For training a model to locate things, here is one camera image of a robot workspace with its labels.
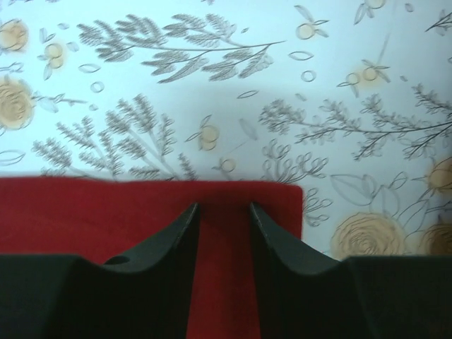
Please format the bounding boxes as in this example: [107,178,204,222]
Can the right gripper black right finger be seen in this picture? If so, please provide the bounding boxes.
[250,203,451,338]

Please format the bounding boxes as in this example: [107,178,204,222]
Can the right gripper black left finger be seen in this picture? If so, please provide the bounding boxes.
[1,204,200,338]

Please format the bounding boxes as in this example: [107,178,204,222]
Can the dark red t-shirt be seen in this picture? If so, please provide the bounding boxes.
[1,177,303,338]

